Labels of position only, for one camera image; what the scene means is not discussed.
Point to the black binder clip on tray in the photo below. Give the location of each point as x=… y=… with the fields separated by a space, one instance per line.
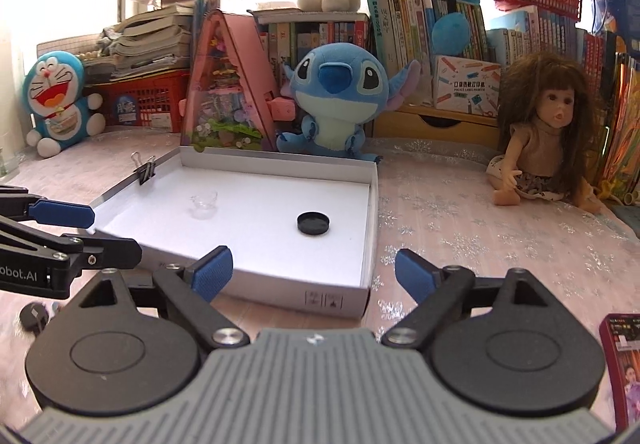
x=144 y=170

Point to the pink triangular miniature house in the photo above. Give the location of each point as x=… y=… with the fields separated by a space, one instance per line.
x=233 y=100

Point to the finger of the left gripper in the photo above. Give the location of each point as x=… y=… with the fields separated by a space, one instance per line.
x=99 y=252
x=19 y=205

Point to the white shallow cardboard tray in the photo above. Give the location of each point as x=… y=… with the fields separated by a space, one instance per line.
x=260 y=196

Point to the black round cap small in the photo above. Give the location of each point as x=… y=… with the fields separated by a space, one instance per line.
x=34 y=318

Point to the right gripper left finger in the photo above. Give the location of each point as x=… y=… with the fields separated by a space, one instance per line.
x=186 y=293

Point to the red plastic crate left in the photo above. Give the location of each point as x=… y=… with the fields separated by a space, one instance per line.
x=150 y=101

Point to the brown haired doll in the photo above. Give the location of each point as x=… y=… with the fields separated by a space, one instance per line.
x=545 y=121

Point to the white patterned cardboard box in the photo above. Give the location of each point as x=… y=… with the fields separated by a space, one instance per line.
x=466 y=86

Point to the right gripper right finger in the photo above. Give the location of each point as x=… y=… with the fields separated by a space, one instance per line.
x=439 y=294

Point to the black round lid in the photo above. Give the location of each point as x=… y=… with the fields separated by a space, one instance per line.
x=313 y=223

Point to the row of books on shelf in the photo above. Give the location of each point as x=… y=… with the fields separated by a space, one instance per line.
x=399 y=31

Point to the clear plastic half sphere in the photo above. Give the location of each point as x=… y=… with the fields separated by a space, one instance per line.
x=204 y=205

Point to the stack of books left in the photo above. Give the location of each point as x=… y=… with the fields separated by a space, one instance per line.
x=161 y=39

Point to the red smartphone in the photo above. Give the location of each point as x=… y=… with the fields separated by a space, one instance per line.
x=619 y=334

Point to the wooden drawer box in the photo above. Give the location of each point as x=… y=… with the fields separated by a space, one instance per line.
x=428 y=123

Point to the blue Stitch plush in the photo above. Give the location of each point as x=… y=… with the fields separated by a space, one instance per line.
x=340 y=87

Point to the Doraemon plush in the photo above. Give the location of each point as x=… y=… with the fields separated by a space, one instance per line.
x=61 y=116

